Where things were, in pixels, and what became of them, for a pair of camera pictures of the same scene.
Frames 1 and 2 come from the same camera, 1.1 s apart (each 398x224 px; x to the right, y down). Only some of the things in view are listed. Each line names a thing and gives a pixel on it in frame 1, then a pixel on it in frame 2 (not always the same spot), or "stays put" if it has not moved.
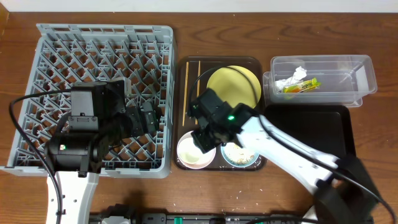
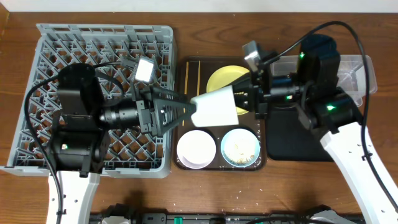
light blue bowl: x=236 y=155 stays put
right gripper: x=203 y=123 → x=258 y=94
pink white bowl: x=190 y=154 stays put
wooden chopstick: x=186 y=77 stays put
